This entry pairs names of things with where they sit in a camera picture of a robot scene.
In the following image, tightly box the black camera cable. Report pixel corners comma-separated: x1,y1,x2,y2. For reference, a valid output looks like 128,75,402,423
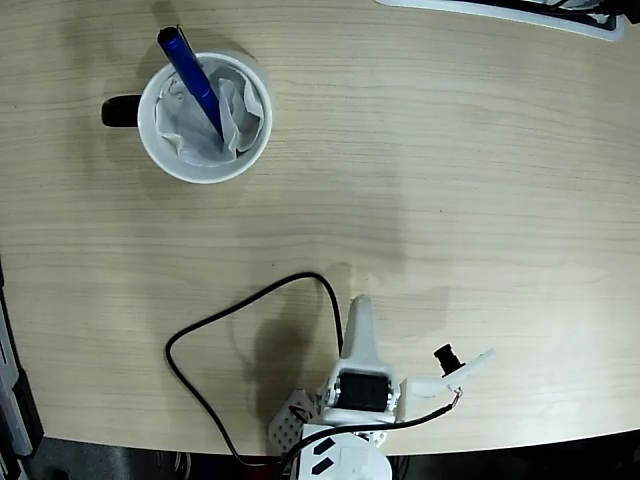
165,272,464,480

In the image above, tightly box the black camera on white mount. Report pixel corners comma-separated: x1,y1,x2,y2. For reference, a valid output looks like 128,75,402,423
399,342,498,421

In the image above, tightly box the blue metallic pen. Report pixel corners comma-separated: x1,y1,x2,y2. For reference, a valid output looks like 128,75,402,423
156,24,226,144

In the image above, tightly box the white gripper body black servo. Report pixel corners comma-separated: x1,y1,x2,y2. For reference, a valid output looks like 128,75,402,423
319,356,402,425

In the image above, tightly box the white mug with black handle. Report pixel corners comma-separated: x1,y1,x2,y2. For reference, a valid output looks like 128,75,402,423
101,52,275,185

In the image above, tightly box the crumpled white tissue paper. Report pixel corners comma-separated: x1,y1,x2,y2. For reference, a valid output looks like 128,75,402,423
153,67,265,169

